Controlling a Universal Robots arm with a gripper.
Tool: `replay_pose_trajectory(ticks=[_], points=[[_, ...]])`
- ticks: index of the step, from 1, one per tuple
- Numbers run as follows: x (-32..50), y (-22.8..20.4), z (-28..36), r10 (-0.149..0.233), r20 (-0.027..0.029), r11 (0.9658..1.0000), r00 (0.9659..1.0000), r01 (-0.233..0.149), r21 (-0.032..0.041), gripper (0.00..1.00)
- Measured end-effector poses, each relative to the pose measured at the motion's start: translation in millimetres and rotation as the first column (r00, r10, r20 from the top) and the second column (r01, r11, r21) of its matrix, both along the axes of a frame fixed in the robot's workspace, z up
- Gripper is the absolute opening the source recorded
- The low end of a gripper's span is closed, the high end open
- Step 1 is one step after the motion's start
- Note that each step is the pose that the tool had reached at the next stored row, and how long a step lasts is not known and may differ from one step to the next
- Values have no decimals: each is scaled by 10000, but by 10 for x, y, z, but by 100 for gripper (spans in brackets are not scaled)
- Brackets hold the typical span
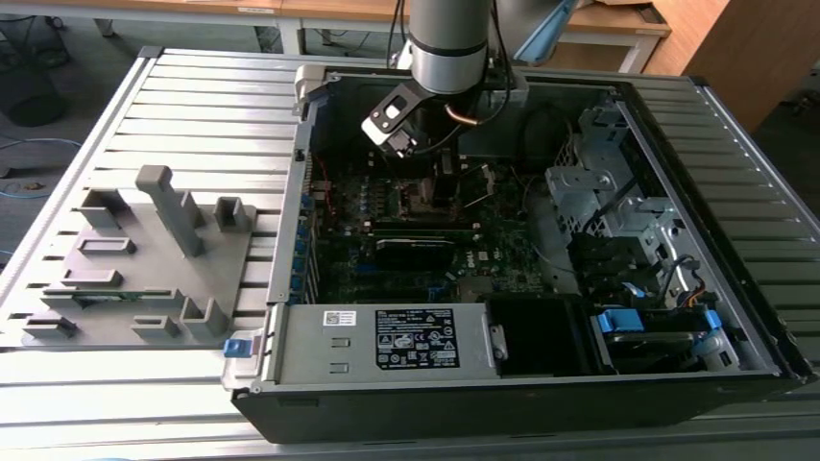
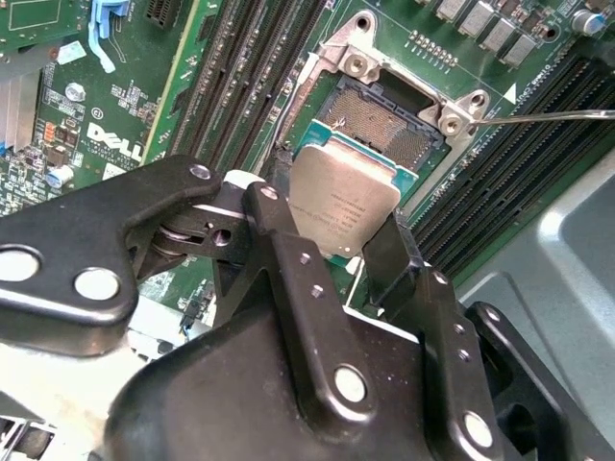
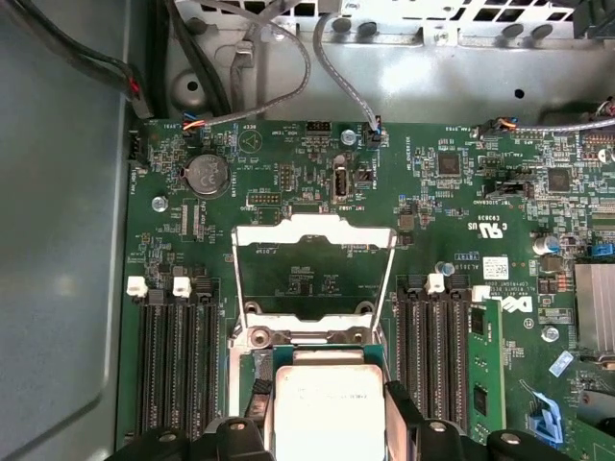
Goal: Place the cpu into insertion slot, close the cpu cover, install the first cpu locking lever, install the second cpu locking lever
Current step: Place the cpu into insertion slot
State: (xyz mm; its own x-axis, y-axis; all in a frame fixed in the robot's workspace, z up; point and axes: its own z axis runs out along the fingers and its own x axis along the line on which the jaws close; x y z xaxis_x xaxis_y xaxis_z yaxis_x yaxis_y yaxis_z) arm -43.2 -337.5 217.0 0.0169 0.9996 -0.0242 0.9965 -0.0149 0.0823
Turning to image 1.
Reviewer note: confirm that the wooden cabinet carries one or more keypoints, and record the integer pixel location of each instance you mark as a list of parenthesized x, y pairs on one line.
[(756, 48)]

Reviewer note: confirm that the black graphics card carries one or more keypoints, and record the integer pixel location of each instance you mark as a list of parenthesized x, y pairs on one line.
[(414, 254)]

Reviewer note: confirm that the black bin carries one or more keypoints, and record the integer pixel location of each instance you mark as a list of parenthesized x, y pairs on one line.
[(35, 105)]

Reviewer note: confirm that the grey power supply unit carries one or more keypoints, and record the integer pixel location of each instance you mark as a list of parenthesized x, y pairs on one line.
[(307, 350)]

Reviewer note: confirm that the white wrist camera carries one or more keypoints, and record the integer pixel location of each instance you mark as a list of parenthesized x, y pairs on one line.
[(391, 113)]

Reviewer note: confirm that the blue case latch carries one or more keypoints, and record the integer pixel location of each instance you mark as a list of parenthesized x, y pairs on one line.
[(236, 348)]

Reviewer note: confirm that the grey chipset heatsink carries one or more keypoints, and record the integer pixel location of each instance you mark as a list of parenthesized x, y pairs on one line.
[(476, 286)]

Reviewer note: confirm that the wooden desk white frame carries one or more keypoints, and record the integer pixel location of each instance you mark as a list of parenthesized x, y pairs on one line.
[(160, 5), (631, 29)]

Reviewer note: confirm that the blue disk carrier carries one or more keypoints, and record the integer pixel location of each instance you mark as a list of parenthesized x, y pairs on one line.
[(618, 321)]

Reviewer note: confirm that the grey plastic case latch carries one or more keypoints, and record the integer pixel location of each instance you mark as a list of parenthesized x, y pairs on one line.
[(308, 77)]

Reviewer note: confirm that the CPU socket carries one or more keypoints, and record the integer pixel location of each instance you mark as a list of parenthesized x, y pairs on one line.
[(416, 217)]

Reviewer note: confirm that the black RAM slot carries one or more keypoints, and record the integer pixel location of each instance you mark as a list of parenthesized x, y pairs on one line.
[(416, 223)]

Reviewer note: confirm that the silver drive cage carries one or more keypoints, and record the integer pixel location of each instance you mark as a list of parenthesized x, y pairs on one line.
[(576, 185)]

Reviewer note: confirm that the green motherboard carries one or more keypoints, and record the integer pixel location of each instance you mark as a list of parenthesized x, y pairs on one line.
[(506, 240)]

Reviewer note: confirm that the black open PC case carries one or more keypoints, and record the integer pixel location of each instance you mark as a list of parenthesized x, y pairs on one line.
[(512, 418)]

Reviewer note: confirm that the small grey wrist camera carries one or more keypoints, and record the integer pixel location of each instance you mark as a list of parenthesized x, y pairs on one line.
[(510, 91)]

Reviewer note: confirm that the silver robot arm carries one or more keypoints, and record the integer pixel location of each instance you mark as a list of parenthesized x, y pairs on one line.
[(448, 48)]

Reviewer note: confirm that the green RAM stick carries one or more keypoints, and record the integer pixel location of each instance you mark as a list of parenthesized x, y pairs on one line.
[(108, 298)]

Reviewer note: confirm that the grey parts rack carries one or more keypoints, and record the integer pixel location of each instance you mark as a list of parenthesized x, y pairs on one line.
[(160, 283)]

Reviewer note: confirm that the black fan shroud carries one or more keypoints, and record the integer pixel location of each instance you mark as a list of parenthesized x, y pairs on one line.
[(544, 336)]

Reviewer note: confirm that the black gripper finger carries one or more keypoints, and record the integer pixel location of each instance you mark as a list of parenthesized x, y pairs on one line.
[(447, 187)]

